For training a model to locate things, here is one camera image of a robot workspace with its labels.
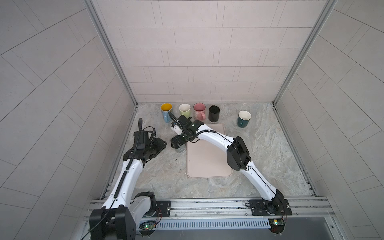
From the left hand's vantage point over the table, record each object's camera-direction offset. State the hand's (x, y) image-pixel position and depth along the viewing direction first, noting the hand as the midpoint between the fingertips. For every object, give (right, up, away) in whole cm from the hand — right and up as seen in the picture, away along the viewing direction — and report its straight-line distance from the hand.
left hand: (167, 141), depth 82 cm
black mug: (+28, +16, +20) cm, 38 cm away
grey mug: (+7, -5, +5) cm, 10 cm away
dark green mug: (+47, +13, +15) cm, 51 cm away
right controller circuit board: (+53, -36, -14) cm, 66 cm away
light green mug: (+7, +19, +21) cm, 29 cm away
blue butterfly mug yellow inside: (-6, +19, +19) cm, 28 cm away
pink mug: (+18, +17, +17) cm, 30 cm away
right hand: (+3, -2, +10) cm, 11 cm away
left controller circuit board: (-5, -35, -17) cm, 39 cm away
